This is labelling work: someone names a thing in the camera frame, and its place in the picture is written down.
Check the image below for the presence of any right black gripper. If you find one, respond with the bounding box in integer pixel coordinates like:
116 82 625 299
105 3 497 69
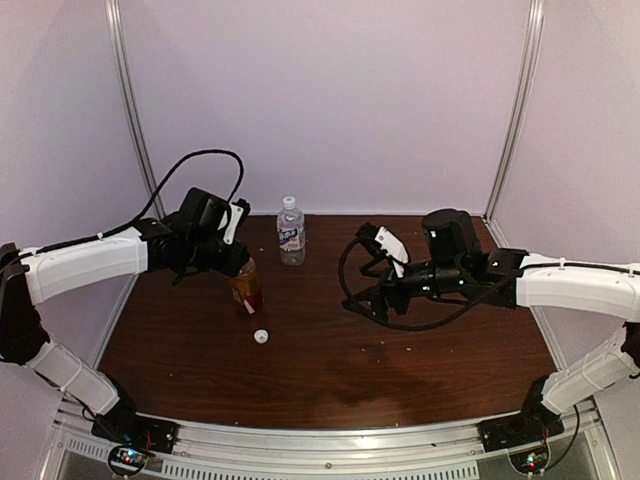
342 257 466 327

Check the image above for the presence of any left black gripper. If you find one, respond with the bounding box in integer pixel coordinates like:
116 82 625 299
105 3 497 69
186 233 249 276

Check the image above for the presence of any brown tea bottle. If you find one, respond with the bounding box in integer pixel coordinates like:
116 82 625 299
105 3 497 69
229 257 263 315

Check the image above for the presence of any clear water bottle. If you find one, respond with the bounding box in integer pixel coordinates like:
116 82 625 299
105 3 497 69
276 203 306 266

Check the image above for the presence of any white water bottle cap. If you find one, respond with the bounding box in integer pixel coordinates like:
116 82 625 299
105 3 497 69
282 196 296 210

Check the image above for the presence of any white tea bottle cap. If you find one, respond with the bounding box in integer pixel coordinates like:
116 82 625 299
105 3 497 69
253 329 270 344

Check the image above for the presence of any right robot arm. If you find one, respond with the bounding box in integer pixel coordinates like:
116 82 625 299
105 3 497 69
338 209 639 442

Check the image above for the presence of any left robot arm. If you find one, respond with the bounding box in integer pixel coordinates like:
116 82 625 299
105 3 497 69
1 188 250 444

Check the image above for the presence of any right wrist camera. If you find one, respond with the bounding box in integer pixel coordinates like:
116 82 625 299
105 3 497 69
356 222 410 278

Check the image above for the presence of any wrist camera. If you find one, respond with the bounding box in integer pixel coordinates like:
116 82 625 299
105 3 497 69
218 198 251 245
356 222 410 278

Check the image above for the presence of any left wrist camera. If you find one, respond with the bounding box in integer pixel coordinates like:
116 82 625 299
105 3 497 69
218 198 251 245

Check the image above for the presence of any left black braided cable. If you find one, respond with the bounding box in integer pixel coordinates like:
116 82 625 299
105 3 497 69
0 148 245 261

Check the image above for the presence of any black braided cable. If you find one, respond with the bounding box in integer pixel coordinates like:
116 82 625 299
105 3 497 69
0 148 245 261
338 234 640 331

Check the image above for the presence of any left aluminium frame post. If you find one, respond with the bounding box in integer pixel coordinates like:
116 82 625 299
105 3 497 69
105 0 158 197

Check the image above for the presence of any aluminium frame post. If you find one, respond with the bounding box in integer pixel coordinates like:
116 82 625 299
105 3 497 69
105 0 158 197
483 0 545 223

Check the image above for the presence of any right black braided cable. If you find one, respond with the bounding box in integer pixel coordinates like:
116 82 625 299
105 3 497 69
338 234 640 331

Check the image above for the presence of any front aluminium rail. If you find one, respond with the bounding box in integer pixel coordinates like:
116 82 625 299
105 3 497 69
49 414 616 480

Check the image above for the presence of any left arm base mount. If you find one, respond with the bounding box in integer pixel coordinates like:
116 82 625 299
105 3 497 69
83 377 178 478

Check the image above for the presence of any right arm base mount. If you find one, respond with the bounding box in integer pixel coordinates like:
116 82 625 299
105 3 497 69
478 376 565 476

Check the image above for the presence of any right aluminium frame post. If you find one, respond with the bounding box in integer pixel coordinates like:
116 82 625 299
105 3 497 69
483 0 545 223

